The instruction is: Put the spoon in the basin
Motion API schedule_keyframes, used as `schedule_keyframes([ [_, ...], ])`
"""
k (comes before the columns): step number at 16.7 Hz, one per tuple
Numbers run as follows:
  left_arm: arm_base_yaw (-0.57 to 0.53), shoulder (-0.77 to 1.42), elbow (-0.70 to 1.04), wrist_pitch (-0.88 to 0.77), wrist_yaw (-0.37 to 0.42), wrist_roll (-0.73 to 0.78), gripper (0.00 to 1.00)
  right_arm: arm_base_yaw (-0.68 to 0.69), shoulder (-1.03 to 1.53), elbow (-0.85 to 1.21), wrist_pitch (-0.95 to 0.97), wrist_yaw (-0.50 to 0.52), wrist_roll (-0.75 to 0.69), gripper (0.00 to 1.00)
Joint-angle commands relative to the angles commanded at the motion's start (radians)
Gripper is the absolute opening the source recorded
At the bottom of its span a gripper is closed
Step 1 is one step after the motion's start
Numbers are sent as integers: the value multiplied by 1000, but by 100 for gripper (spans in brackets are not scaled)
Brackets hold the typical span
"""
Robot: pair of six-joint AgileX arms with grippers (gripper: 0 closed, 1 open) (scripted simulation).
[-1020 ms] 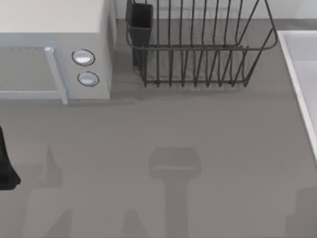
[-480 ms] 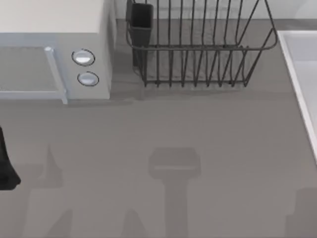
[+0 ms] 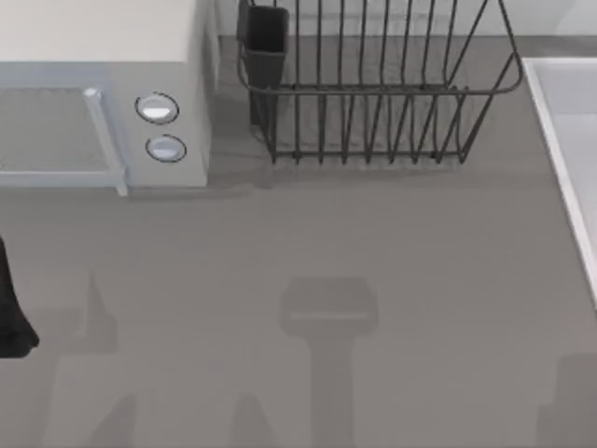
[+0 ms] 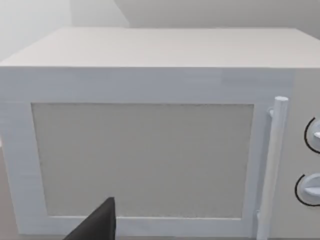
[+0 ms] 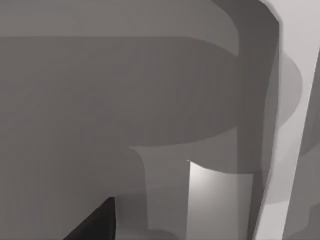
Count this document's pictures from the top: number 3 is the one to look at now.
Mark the small round microwave knob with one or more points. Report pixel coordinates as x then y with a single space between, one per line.
165 148

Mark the dark grey cutlery holder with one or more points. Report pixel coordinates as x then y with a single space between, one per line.
264 46

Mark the microwave oven door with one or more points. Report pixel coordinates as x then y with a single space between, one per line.
46 126

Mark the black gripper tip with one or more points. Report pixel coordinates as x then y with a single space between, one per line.
11 317

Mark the pale microwave oven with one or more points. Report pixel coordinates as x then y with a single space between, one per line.
154 37

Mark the white sink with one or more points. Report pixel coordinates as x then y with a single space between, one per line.
571 140

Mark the large round microwave knob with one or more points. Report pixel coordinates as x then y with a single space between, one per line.
156 108

